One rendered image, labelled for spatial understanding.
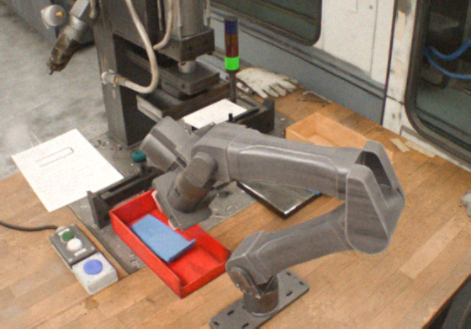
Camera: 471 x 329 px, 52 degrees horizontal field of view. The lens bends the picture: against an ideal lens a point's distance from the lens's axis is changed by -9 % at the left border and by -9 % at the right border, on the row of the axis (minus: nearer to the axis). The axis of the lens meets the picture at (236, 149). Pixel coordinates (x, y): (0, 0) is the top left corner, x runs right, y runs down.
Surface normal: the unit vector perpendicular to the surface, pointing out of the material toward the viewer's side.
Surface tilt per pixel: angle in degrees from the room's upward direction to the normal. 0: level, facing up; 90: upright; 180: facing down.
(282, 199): 0
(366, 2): 90
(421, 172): 0
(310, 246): 88
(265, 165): 86
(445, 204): 0
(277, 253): 84
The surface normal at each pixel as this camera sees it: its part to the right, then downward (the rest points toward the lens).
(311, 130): 0.66, 0.42
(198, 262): -0.02, -0.82
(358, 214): -0.48, 0.51
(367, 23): -0.79, 0.37
